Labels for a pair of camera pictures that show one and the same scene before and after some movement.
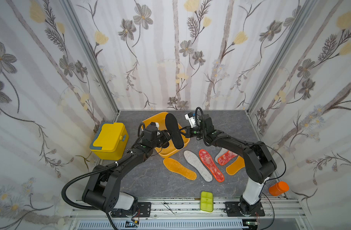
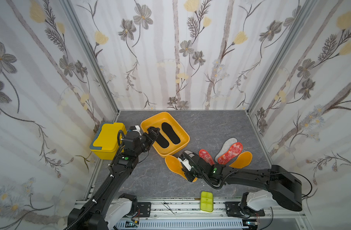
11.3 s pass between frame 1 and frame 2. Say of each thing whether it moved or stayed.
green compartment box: stayed
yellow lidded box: stayed
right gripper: moved
